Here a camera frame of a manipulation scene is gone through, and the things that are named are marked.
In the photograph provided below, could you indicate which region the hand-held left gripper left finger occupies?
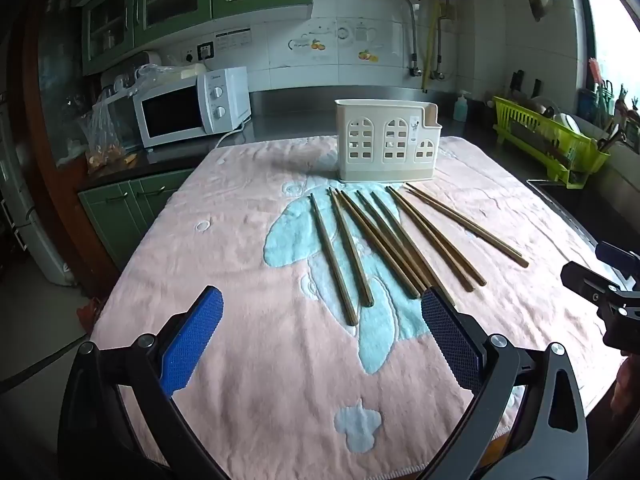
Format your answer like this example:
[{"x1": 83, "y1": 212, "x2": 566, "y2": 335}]
[{"x1": 57, "y1": 285, "x2": 224, "y2": 480}]

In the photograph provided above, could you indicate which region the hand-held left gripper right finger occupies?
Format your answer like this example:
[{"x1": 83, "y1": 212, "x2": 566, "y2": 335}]
[{"x1": 421, "y1": 286, "x2": 591, "y2": 480}]

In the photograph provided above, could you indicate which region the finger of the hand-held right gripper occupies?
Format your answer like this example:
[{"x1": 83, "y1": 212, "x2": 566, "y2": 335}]
[
  {"x1": 560, "y1": 261, "x2": 640, "y2": 350},
  {"x1": 596, "y1": 241, "x2": 640, "y2": 281}
]

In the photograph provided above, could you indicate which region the row of wooden chopsticks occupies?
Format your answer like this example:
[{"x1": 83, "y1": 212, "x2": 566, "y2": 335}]
[{"x1": 308, "y1": 182, "x2": 530, "y2": 326}]

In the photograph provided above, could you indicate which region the cream plastic utensil holder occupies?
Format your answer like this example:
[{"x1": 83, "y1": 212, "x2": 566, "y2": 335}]
[{"x1": 335, "y1": 99, "x2": 438, "y2": 183}]

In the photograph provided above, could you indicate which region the steel sink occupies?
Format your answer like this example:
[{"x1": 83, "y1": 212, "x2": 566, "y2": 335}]
[{"x1": 525, "y1": 177, "x2": 640, "y2": 261}]

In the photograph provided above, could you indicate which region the pink printed towel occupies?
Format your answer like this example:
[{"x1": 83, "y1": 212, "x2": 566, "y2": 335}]
[{"x1": 90, "y1": 135, "x2": 623, "y2": 478}]

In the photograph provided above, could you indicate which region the green plastic dish rack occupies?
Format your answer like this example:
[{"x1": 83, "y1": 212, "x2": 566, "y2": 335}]
[{"x1": 492, "y1": 96, "x2": 611, "y2": 188}]

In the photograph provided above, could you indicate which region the green base cabinet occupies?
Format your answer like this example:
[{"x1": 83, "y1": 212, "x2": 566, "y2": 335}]
[{"x1": 77, "y1": 167, "x2": 196, "y2": 271}]

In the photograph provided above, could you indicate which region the white bowl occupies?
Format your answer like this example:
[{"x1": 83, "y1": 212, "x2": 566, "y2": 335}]
[{"x1": 552, "y1": 112, "x2": 583, "y2": 136}]

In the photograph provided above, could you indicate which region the cluster of kitchen tools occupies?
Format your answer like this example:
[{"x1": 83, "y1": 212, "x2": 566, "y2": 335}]
[{"x1": 580, "y1": 57, "x2": 640, "y2": 156}]

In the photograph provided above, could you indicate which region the white refrigerator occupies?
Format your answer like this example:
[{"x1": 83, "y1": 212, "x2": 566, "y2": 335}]
[{"x1": 0, "y1": 95, "x2": 71, "y2": 286}]

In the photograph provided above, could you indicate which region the blue hand soap bottle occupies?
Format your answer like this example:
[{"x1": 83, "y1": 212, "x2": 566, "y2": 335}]
[{"x1": 452, "y1": 90, "x2": 472, "y2": 122}]

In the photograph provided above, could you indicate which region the clear plastic food bag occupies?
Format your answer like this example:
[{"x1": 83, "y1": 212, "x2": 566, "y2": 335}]
[{"x1": 80, "y1": 90, "x2": 141, "y2": 173}]

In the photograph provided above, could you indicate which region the white microwave oven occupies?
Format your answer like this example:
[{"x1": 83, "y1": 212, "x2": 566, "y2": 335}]
[{"x1": 132, "y1": 66, "x2": 252, "y2": 149}]

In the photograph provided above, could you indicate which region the crumpled clear plastic bag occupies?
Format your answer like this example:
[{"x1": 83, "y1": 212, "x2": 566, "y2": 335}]
[{"x1": 132, "y1": 62, "x2": 208, "y2": 92}]

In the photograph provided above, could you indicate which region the white countertop appliance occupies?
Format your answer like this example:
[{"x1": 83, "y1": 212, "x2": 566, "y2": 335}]
[{"x1": 100, "y1": 51, "x2": 168, "y2": 101}]

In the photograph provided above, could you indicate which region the metal water pipe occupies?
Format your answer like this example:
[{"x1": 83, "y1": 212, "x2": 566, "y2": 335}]
[{"x1": 406, "y1": 0, "x2": 422, "y2": 78}]

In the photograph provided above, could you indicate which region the black floor cable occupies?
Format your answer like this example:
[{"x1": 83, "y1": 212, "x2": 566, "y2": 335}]
[{"x1": 0, "y1": 337, "x2": 86, "y2": 393}]

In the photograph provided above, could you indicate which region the white microwave power cord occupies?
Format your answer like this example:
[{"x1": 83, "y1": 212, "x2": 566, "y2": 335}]
[{"x1": 215, "y1": 115, "x2": 253, "y2": 148}]

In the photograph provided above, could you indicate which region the yellow gas hose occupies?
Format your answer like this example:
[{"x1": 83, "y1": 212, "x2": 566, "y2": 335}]
[{"x1": 422, "y1": 0, "x2": 443, "y2": 93}]

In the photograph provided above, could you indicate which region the white wall label sticker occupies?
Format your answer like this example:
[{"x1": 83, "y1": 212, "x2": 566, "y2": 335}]
[{"x1": 215, "y1": 29, "x2": 251, "y2": 50}]

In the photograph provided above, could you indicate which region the green wall cabinet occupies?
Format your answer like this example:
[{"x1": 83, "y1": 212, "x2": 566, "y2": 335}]
[{"x1": 72, "y1": 0, "x2": 313, "y2": 76}]

